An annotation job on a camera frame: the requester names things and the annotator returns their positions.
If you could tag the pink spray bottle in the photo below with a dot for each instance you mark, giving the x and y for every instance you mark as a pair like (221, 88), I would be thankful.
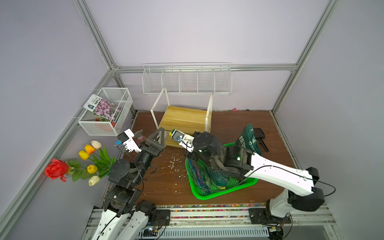
(139, 138)

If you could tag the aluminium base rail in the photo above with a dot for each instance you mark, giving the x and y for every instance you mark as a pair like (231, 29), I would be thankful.
(232, 222)

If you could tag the white metal wooden shelf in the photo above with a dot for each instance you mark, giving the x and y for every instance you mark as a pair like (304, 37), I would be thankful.
(185, 120)

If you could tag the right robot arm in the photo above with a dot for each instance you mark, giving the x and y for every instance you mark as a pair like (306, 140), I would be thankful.
(300, 191)

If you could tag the green plastic basket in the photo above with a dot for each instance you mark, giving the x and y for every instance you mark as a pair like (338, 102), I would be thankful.
(234, 185)

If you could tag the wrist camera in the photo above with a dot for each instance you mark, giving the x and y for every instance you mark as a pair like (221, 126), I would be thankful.
(126, 140)
(183, 139)

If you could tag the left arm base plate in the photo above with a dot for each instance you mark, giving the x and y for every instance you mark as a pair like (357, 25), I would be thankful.
(157, 217)

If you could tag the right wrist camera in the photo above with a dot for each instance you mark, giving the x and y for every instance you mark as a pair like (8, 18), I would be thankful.
(183, 139)

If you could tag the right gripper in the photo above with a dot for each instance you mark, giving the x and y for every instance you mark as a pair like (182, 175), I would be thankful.
(191, 155)

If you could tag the dark green fertilizer bag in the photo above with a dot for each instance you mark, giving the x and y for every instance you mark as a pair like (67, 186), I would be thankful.
(217, 180)
(248, 140)

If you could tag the white mesh side basket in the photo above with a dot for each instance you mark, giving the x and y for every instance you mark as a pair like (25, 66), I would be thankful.
(94, 126)

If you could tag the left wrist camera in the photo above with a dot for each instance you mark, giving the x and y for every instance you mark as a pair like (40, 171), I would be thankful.
(126, 140)

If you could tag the long white wire wall basket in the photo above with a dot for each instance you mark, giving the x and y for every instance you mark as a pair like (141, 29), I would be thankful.
(188, 78)

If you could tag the blue green soil bag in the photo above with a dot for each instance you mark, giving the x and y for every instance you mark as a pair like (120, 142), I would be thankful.
(199, 176)

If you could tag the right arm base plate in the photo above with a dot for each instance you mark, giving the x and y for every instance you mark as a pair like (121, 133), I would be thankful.
(260, 216)

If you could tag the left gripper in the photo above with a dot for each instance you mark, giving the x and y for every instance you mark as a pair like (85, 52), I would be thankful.
(154, 150)

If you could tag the red artificial rose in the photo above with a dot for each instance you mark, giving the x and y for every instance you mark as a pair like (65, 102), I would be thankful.
(57, 169)

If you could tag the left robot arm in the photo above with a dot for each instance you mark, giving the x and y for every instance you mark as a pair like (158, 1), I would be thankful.
(123, 217)

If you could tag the artificial tulip bouquet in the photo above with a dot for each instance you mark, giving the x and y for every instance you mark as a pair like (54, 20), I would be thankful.
(100, 167)

